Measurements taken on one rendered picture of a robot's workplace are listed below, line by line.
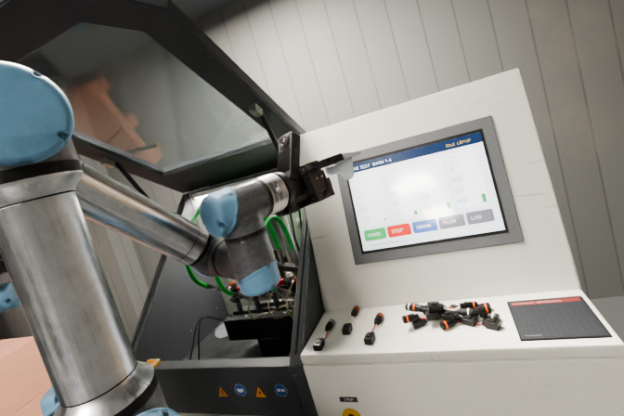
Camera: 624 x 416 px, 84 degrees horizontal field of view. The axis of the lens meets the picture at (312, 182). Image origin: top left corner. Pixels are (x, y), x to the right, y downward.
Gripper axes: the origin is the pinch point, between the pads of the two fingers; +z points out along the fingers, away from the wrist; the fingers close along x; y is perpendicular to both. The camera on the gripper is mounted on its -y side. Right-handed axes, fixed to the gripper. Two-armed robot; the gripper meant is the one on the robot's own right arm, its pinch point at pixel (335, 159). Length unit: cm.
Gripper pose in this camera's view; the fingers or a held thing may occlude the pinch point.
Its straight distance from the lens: 81.8
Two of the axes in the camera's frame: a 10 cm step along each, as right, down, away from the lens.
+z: 6.6, -2.6, 7.0
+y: 3.7, 9.3, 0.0
